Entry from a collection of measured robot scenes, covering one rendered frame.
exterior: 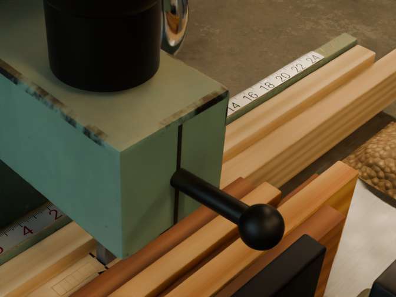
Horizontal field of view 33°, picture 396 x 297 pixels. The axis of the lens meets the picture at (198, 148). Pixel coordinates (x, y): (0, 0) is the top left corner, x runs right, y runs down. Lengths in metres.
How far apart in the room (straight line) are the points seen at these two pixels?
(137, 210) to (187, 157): 0.03
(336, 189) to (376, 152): 0.14
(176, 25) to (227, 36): 2.03
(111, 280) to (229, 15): 2.28
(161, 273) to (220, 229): 0.05
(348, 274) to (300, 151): 0.10
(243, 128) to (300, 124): 0.05
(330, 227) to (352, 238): 0.10
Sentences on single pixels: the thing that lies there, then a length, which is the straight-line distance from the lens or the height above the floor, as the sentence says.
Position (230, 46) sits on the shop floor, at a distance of 2.43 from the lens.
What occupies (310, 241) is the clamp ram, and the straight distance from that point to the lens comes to 0.35.
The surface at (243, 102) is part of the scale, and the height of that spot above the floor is 0.96.
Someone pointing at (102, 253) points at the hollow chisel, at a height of 0.95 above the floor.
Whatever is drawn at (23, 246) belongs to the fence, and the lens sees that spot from 0.40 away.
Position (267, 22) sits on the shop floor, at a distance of 2.60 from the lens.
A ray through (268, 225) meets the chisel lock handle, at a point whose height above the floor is 1.05.
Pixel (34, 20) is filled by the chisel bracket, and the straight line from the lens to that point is 0.36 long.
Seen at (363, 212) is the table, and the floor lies 0.90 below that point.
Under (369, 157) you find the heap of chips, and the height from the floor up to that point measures 0.91.
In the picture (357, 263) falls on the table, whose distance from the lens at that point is 0.47.
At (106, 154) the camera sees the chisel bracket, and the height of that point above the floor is 1.06.
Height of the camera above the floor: 1.25
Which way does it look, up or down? 40 degrees down
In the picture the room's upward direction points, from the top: 4 degrees clockwise
